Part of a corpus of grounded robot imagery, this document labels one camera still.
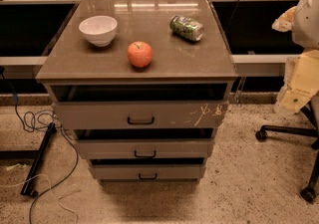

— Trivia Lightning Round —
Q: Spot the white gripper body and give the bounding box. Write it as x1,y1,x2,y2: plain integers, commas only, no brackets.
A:
288,50,319,98

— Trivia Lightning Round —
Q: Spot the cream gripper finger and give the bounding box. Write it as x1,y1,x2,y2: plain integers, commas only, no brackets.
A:
274,86,311,113
271,6,296,32

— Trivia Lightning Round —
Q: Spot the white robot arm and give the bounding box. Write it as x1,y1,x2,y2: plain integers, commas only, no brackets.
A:
272,0,319,113

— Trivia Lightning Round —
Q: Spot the grey drawer cabinet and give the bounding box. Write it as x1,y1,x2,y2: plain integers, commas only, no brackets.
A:
37,0,237,168

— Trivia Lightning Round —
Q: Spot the black office chair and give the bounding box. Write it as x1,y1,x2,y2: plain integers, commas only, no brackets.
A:
255,96,319,203

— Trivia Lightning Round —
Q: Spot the green soda can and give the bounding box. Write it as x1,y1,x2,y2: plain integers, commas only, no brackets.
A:
169,15,204,42

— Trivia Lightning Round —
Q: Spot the red apple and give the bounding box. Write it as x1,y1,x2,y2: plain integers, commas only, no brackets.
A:
127,42,153,68

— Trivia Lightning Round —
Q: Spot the white ceramic bowl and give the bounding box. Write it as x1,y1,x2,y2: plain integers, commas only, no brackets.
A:
79,16,118,47

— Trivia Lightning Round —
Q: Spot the black metal floor bar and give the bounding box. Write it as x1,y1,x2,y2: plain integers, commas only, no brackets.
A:
21,122,57,197

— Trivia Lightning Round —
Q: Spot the white cable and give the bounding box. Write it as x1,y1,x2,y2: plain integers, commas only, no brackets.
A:
0,163,81,224

